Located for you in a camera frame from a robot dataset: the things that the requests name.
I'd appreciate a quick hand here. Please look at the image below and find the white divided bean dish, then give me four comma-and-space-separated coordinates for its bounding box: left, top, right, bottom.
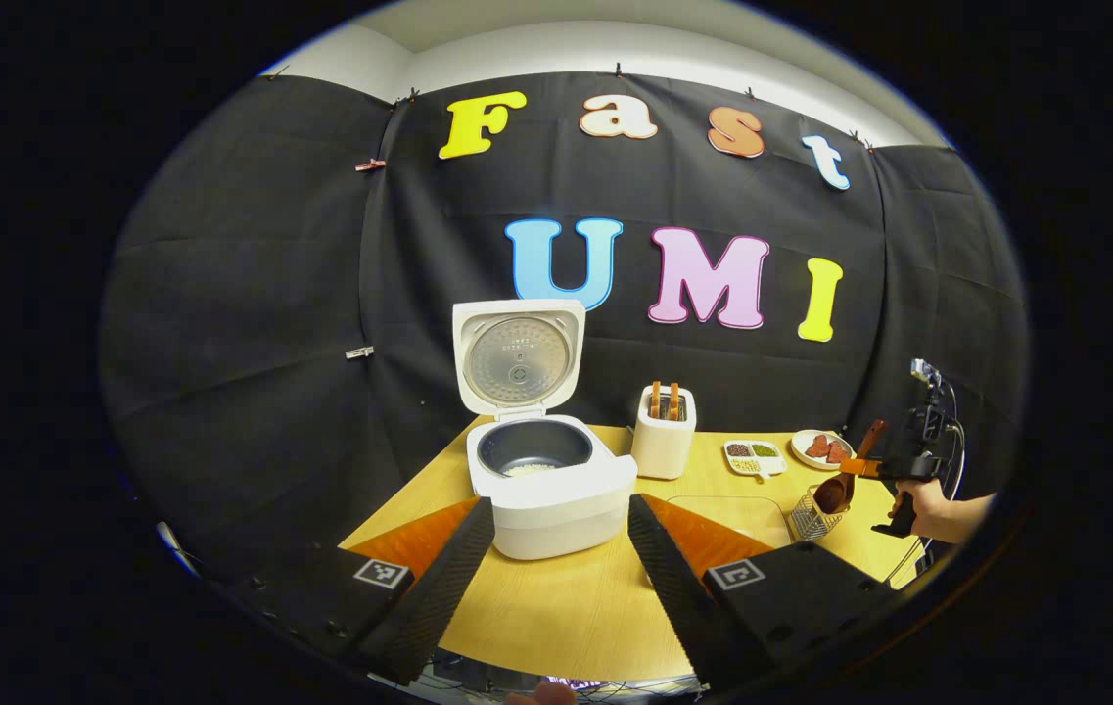
722, 440, 787, 481

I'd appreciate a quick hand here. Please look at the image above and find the round white plate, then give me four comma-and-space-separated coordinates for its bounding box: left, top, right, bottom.
790, 430, 856, 471

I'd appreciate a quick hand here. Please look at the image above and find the wire chopstick holder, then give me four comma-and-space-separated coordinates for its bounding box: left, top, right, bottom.
789, 487, 846, 542

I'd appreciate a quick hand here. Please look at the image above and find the black backdrop cloth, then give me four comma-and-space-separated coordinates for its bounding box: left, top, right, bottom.
101, 70, 1029, 579

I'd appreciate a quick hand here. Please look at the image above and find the brown wooden spoon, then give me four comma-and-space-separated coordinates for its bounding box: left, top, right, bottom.
813, 419, 888, 515

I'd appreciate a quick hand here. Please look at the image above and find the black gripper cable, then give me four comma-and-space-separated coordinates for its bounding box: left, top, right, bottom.
884, 377, 968, 588

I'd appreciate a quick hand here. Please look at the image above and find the white rice cooker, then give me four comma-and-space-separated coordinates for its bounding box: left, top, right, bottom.
451, 299, 638, 561

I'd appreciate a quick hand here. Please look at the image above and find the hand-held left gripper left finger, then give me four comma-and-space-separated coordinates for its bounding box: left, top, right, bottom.
213, 496, 496, 686

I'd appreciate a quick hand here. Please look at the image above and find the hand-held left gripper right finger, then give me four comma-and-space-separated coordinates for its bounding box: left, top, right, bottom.
626, 493, 909, 689

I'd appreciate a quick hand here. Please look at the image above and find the white toaster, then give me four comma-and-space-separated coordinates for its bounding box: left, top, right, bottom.
630, 384, 698, 481

